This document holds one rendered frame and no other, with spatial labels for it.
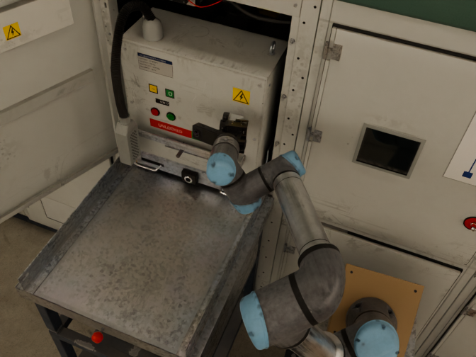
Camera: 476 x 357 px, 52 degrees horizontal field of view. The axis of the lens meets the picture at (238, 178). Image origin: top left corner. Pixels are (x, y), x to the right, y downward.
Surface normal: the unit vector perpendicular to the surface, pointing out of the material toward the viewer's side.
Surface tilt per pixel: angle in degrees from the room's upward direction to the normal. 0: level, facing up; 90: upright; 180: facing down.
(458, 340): 90
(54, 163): 90
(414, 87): 90
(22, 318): 0
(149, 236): 0
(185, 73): 90
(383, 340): 40
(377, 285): 45
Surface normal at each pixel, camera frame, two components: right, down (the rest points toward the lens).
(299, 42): -0.37, 0.66
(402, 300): -0.18, 0.00
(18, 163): 0.73, 0.52
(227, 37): 0.05, -0.69
